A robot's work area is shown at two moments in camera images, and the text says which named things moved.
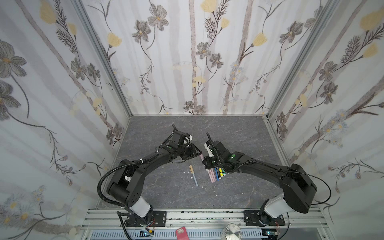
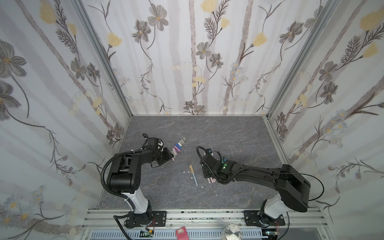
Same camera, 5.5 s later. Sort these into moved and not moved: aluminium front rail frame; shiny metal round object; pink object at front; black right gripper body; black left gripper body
Moved: black right gripper body; black left gripper body
Not moved: pink object at front; aluminium front rail frame; shiny metal round object
